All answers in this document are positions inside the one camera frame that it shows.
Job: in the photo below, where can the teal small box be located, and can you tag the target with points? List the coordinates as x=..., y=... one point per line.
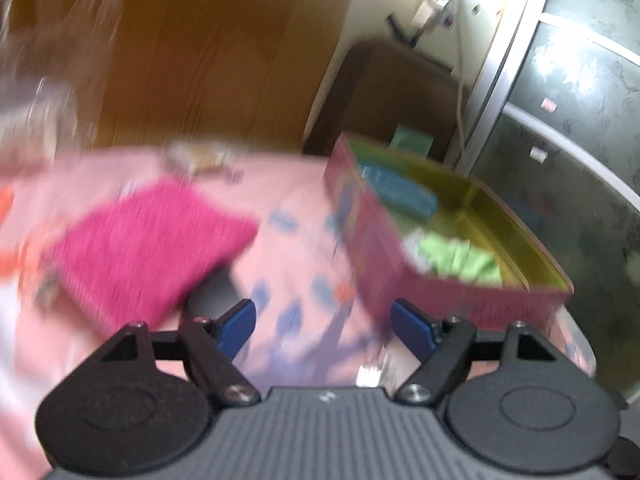
x=413, y=141

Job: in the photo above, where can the clear plastic bag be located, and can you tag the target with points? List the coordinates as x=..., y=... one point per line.
x=45, y=60

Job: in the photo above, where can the brown bedside cabinet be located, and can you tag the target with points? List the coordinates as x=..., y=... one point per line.
x=385, y=95

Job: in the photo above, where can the white wall plug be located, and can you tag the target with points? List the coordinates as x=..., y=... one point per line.
x=439, y=7

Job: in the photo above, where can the wooden wardrobe door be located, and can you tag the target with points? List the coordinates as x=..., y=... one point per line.
x=210, y=55

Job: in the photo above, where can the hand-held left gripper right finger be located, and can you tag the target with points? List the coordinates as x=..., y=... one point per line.
x=411, y=330

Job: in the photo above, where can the pink printed bedsheet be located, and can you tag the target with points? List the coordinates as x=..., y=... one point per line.
x=295, y=260

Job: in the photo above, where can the teal cloth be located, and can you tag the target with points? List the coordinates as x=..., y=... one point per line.
x=400, y=192

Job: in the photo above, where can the magenta knitted cloth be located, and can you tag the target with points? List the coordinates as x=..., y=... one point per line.
x=150, y=255

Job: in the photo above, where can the pink tin box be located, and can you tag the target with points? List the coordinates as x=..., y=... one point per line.
x=380, y=255

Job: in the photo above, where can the frosted glass sliding door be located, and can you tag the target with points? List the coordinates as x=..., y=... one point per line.
x=575, y=125

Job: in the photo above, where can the orange cloth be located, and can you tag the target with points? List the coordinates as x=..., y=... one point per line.
x=6, y=230

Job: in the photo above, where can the beige small item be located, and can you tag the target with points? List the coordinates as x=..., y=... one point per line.
x=200, y=157

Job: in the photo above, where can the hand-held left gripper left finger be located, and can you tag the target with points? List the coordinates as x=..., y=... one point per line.
x=238, y=327

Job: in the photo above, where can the green cloth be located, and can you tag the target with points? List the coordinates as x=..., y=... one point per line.
x=457, y=259

